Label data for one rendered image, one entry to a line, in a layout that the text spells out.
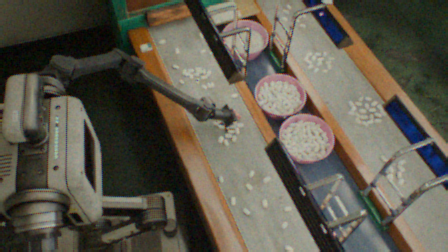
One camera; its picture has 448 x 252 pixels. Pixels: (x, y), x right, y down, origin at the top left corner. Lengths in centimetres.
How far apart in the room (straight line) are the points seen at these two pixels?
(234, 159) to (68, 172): 97
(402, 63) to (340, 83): 135
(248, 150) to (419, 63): 203
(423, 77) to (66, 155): 290
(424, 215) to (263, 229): 72
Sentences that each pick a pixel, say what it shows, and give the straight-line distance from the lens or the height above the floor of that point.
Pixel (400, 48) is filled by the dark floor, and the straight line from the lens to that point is 376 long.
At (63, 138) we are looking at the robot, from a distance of 130.
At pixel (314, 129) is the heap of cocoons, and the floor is 74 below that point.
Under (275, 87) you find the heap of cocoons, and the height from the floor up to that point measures 74.
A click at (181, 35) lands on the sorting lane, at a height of 74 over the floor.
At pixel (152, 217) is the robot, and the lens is 185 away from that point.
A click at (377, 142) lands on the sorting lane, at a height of 74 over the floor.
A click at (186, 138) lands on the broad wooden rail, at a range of 203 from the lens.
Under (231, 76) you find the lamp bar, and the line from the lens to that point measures 185.
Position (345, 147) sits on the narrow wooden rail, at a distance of 211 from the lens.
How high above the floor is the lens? 251
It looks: 58 degrees down
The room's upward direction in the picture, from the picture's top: 2 degrees clockwise
